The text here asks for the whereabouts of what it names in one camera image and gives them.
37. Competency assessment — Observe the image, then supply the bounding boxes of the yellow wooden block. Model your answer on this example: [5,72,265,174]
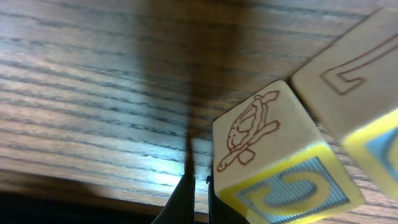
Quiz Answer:
[292,8,397,198]

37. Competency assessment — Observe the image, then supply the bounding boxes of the plain wooden block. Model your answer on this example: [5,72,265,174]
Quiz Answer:
[212,80,365,223]

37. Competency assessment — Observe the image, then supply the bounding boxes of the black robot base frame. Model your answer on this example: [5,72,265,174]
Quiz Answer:
[1,192,155,224]

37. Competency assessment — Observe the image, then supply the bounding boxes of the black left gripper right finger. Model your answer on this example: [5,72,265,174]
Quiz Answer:
[207,179,249,224]

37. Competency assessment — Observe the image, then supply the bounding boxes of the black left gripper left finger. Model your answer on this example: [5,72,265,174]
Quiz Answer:
[151,174,195,224]

